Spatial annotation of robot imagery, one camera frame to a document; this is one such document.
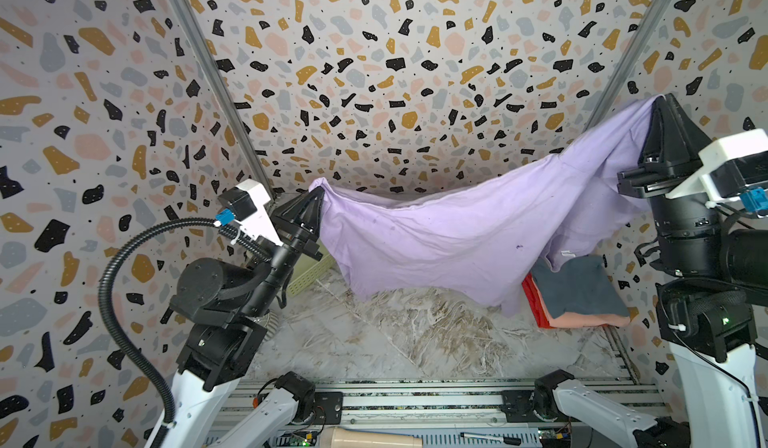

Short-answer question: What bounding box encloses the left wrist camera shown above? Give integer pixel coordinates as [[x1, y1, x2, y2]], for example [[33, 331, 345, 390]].
[[214, 179, 282, 246]]

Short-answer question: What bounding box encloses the red folded t-shirt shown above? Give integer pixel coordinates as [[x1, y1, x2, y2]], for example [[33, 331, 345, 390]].
[[521, 274, 552, 329]]

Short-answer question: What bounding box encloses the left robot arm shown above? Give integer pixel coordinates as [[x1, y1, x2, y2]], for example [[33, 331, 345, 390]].
[[148, 180, 325, 447]]

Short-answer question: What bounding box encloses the aluminium corner post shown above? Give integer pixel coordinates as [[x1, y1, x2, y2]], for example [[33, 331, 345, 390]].
[[169, 0, 276, 202], [585, 0, 673, 130]]

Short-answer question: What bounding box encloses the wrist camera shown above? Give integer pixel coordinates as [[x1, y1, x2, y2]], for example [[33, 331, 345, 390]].
[[665, 129, 767, 218], [214, 179, 282, 246]]

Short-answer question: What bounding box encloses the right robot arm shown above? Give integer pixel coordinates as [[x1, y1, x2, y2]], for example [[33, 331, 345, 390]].
[[530, 94, 767, 447]]

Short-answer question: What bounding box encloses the aluminium corner post left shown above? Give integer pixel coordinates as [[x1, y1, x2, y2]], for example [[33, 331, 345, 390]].
[[169, 0, 276, 202]]

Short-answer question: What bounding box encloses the light green plastic basket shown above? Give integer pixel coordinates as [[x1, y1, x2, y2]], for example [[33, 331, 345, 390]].
[[286, 244, 335, 298]]

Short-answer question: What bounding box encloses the lilac t-shirt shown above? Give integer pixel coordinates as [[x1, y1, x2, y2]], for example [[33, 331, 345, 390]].
[[314, 99, 652, 315]]

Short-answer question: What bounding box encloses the aluminium corner post right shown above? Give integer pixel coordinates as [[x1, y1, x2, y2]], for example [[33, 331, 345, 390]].
[[585, 0, 673, 130]]

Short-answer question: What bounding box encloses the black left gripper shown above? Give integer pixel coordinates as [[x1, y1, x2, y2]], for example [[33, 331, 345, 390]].
[[247, 185, 327, 319]]

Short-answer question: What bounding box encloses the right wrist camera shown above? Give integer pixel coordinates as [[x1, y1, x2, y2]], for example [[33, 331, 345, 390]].
[[665, 129, 767, 218]]

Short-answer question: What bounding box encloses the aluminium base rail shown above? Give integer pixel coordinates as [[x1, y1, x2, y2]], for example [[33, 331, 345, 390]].
[[197, 375, 673, 448]]

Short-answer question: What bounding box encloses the beige cylinder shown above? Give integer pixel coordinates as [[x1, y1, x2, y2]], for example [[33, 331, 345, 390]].
[[316, 427, 423, 448]]

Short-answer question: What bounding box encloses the pink folded t-shirt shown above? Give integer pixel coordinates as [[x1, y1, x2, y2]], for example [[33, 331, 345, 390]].
[[547, 312, 630, 329]]

